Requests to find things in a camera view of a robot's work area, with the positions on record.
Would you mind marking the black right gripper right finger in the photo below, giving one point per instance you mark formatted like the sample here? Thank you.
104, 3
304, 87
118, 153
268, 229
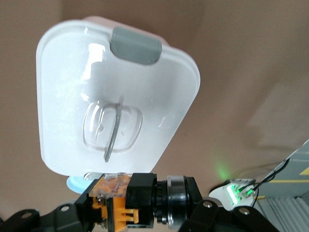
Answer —
205, 217

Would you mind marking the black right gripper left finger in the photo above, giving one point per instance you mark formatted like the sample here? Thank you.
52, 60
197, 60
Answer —
65, 217

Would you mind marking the orange black push-button switch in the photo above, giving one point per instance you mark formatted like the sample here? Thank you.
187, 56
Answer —
140, 198

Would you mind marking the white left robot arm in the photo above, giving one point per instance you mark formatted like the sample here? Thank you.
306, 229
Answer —
219, 193

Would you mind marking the white lidded storage box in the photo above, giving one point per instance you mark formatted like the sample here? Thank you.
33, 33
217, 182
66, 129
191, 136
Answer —
72, 72

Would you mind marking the light blue round plate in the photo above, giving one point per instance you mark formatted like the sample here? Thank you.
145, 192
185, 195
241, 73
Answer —
77, 184

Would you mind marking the gray ribbed panel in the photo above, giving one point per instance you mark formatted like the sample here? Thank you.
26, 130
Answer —
292, 210

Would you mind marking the brown table cover sheet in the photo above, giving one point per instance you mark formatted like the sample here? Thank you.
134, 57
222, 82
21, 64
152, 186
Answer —
241, 72

